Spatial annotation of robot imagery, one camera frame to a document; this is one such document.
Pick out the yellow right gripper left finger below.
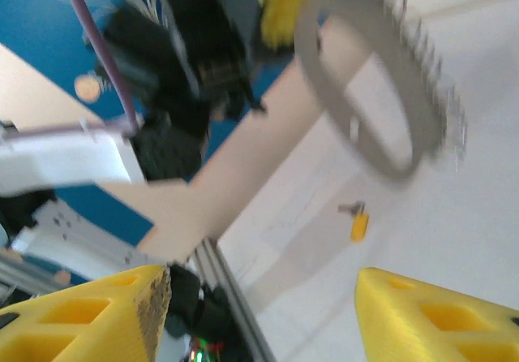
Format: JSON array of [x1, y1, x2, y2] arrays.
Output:
[[0, 263, 172, 362]]

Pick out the long aluminium base rail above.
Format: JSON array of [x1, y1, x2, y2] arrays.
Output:
[[193, 238, 281, 362]]

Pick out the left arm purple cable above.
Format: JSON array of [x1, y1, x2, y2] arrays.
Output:
[[0, 0, 143, 142]]

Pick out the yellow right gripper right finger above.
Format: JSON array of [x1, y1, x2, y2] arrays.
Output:
[[355, 267, 519, 362]]

